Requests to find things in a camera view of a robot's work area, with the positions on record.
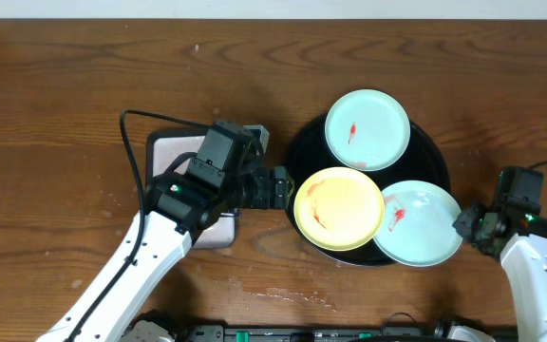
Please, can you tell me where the yellow plate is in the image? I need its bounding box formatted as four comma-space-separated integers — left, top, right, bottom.
291, 167, 385, 252

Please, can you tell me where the light green plate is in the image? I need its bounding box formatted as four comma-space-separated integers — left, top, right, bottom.
374, 180, 462, 267
324, 89, 411, 172

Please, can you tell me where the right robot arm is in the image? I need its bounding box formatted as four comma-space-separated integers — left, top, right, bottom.
453, 203, 547, 341

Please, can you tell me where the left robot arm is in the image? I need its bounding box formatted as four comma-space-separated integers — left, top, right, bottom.
40, 166, 293, 341

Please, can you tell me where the round black tray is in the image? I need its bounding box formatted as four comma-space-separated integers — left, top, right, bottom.
284, 115, 451, 267

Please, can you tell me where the rectangular soapy water tray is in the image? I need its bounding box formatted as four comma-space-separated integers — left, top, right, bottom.
145, 128, 240, 249

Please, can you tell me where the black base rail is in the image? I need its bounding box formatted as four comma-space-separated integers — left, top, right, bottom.
130, 313, 521, 342

